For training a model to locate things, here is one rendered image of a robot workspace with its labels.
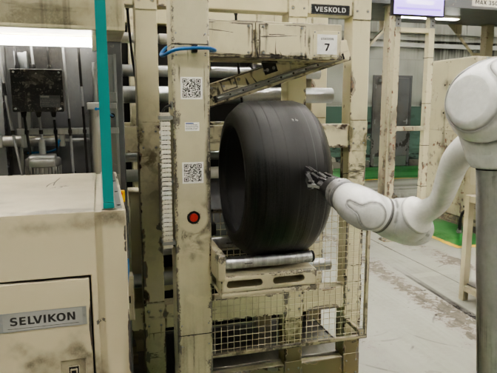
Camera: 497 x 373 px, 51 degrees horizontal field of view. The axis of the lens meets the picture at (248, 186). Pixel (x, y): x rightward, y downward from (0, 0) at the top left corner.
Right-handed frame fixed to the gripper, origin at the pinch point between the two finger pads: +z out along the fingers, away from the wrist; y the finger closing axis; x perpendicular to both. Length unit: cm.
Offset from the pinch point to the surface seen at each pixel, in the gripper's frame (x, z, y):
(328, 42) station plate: -40, 56, -28
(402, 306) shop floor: 144, 141, -142
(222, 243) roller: 39, 40, 19
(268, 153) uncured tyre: -5.0, 7.5, 12.3
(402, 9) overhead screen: -69, 333, -230
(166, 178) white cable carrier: 7, 25, 43
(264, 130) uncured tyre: -11.5, 13.1, 12.2
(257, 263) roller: 35.9, 11.7, 12.6
